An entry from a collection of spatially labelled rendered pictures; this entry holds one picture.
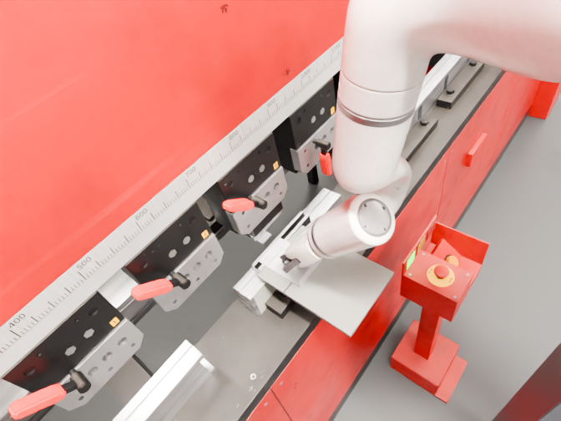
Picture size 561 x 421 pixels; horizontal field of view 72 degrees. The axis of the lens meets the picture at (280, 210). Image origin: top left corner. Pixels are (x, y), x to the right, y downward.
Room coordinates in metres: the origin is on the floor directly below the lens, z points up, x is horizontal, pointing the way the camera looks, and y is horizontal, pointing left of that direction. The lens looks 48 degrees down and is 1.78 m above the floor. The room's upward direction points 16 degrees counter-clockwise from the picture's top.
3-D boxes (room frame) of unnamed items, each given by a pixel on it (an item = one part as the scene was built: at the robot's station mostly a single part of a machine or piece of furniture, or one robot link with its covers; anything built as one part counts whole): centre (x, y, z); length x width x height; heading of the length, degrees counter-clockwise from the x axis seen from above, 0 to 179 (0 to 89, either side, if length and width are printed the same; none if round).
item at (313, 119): (0.70, -0.10, 1.26); 0.15 x 0.09 x 0.17; 129
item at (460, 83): (1.18, -0.78, 0.89); 0.30 x 0.05 x 0.03; 129
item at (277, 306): (0.58, -0.03, 0.89); 0.30 x 0.05 x 0.03; 129
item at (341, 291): (0.48, -0.05, 1.00); 0.26 x 0.18 x 0.01; 39
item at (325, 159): (0.64, -0.12, 1.20); 0.04 x 0.02 x 0.10; 39
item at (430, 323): (0.54, -0.41, 0.39); 0.06 x 0.06 x 0.54; 39
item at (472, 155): (1.11, -0.86, 0.58); 0.15 x 0.02 x 0.07; 129
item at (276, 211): (0.60, 0.04, 1.13); 0.10 x 0.02 x 0.10; 129
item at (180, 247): (0.46, 0.21, 1.26); 0.15 x 0.09 x 0.17; 129
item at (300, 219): (0.61, 0.02, 0.98); 0.20 x 0.03 x 0.03; 129
